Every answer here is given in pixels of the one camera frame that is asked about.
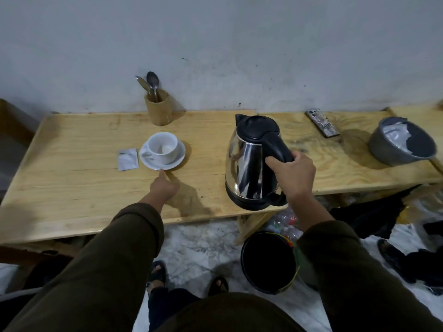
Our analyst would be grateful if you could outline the torn silver wrapper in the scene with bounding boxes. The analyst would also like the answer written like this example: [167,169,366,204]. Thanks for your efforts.
[382,122,412,151]

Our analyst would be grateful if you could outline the person's olive shirt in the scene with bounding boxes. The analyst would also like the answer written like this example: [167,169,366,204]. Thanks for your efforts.
[154,291,307,332]

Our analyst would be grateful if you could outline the black sandal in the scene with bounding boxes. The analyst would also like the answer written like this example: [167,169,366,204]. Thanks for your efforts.
[147,260,167,294]
[207,276,229,297]

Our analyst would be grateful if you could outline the phone with patterned case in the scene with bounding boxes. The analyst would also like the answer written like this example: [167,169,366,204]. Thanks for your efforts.
[305,109,341,138]

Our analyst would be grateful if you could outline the person's right forearm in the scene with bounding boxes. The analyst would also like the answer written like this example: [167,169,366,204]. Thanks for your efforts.
[287,193,443,332]

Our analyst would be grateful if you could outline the steel electric kettle black handle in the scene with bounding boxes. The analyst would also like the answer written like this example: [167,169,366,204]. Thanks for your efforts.
[225,113,295,211]

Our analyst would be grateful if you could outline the white saucer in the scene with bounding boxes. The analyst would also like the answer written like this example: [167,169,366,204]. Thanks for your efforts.
[139,139,186,171]

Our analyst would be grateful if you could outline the black left sandal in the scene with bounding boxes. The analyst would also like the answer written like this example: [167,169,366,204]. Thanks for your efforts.
[147,260,167,294]

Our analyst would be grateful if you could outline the yellow plastic bag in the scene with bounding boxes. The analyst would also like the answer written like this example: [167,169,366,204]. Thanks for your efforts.
[396,185,443,227]

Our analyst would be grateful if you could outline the person's dark trousers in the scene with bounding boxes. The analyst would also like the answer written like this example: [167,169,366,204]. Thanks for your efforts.
[148,286,202,332]

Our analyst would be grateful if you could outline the person's left hand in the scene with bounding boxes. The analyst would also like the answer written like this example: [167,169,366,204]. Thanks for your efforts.
[149,169,180,206]

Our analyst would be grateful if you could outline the black cloth pile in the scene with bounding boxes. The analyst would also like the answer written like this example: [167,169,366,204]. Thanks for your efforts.
[329,187,421,240]

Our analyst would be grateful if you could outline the person's left forearm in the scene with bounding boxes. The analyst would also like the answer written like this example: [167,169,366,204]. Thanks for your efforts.
[0,195,166,332]

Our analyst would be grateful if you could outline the black shoe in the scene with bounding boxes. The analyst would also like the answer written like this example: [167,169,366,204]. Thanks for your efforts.
[377,238,443,296]

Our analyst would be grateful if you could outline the metal spoon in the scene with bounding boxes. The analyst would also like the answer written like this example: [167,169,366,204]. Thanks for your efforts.
[135,75,153,101]
[146,71,161,102]

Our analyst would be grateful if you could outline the person's right hand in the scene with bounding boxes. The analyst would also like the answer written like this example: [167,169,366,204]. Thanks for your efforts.
[265,150,317,202]

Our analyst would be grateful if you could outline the grey metal bowl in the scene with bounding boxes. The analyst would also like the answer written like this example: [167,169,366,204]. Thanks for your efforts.
[368,116,437,166]

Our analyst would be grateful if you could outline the wooden utensil holder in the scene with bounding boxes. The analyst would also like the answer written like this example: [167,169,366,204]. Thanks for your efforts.
[144,89,173,126]

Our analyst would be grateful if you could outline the white ceramic cup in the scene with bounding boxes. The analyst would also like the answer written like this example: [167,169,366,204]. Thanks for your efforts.
[141,132,179,165]

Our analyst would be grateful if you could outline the wooden table leg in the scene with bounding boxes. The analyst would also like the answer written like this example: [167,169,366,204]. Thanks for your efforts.
[234,211,275,246]

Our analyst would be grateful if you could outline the black bucket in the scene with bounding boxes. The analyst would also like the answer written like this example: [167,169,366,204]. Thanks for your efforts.
[240,230,301,295]

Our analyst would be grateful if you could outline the black right sandal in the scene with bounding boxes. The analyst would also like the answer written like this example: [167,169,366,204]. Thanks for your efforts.
[207,276,229,297]

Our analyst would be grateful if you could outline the silver sachet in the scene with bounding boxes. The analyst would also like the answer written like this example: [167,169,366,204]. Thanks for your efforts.
[117,148,140,172]

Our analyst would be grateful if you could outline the pile of plastic bottles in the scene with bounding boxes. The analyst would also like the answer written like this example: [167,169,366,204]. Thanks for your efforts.
[265,195,333,243]

